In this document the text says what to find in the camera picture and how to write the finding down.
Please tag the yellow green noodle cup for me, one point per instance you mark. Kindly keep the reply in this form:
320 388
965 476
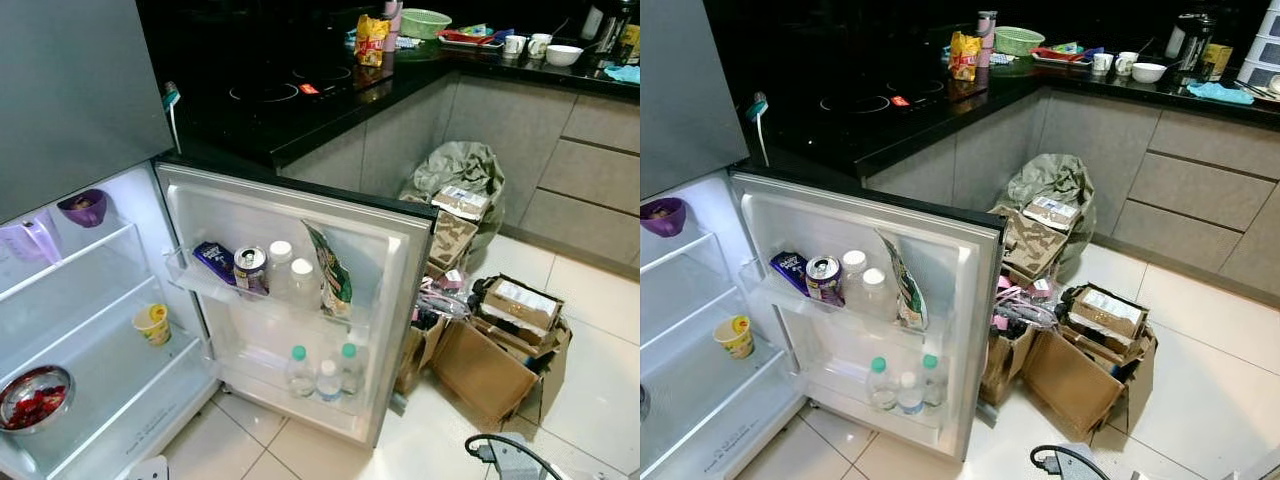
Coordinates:
153 330
735 342

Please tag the purple drink can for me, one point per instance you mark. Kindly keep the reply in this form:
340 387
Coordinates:
824 283
250 272

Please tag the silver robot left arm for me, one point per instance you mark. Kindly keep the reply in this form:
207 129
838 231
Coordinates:
148 470

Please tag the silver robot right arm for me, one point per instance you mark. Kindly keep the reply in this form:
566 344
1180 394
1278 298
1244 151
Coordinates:
1075 470
515 468

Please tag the glass fridge shelf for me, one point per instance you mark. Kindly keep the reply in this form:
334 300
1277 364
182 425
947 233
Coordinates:
690 350
675 265
90 340
90 262

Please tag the grey fridge upper door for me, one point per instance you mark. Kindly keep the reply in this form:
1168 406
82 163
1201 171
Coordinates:
685 90
70 90

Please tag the clear fridge door shelf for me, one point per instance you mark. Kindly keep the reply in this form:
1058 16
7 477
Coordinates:
800 307
845 410
265 395
230 297

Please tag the fridge lower door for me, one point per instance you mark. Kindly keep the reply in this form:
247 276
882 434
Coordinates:
385 330
962 350

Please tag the purple plastic bowl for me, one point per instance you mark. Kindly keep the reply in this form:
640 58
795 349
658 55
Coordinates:
85 212
662 220

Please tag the grey cabinet drawer front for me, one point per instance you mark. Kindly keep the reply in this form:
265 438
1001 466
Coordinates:
580 225
1220 140
605 122
1200 190
592 175
1180 232

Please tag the cardboard box with white label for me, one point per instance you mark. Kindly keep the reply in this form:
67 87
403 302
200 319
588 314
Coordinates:
1105 312
520 300

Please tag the dark blue snack pack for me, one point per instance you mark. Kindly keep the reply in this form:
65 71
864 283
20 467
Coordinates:
213 262
790 272

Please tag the metal bowl with red food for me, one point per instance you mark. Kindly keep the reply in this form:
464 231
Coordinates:
35 400
643 403

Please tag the teal cloth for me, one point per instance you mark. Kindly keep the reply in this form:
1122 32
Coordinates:
622 74
1220 93

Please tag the grey kitchen cabinet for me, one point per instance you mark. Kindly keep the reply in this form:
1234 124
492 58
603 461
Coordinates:
510 130
1100 150

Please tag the teal white brush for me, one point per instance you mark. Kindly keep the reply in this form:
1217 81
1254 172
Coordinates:
171 98
757 108

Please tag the black kitchen counter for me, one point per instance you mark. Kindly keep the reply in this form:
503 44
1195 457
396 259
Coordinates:
215 140
800 150

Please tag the small white printed box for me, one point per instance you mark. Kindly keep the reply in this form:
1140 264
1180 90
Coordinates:
460 203
1052 213

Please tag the tall brown cardboard box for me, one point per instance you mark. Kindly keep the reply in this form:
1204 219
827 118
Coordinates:
450 245
1030 252

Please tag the white ceramic bowl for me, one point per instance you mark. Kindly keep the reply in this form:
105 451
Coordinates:
1149 73
564 57

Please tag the grey green rubbish bag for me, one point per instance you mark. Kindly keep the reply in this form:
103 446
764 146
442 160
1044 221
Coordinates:
1050 178
455 168

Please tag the large brown cardboard box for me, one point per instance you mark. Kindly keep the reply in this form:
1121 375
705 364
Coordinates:
480 370
1070 380

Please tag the black silver kettle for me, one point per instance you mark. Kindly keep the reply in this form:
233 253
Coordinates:
610 30
1190 45

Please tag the milky bottle with white cap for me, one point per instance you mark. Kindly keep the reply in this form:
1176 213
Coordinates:
853 272
876 295
302 285
280 262

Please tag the white mug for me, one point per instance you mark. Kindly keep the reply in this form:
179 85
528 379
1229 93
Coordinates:
539 46
513 46
1127 64
1102 63

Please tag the black induction cooktop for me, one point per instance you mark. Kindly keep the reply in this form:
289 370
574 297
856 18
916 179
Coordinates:
270 102
850 117

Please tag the small brown cardboard box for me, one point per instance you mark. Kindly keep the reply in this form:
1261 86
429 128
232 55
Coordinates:
1000 365
415 355

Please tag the red tray with items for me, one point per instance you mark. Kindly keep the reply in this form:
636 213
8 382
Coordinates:
470 40
1060 57

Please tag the green white snack bag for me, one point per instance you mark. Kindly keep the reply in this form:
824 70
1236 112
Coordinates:
335 280
908 295

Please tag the green cap water bottle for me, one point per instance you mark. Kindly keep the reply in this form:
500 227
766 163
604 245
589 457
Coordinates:
880 388
298 375
350 370
931 382

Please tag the green plastic basket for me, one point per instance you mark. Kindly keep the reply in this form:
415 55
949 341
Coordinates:
425 25
1020 42

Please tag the white cap water bottle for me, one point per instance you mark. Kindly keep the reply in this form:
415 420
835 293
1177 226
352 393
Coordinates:
328 385
908 397

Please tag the pink tumbler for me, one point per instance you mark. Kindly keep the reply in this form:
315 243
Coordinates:
987 35
394 20

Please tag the yellow snack bag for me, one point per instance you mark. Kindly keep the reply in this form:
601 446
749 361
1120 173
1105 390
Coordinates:
372 42
965 58

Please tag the lilac plastic jug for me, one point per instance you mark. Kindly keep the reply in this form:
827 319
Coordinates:
30 245

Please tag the white stacked containers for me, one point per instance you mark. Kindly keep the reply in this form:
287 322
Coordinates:
1262 50

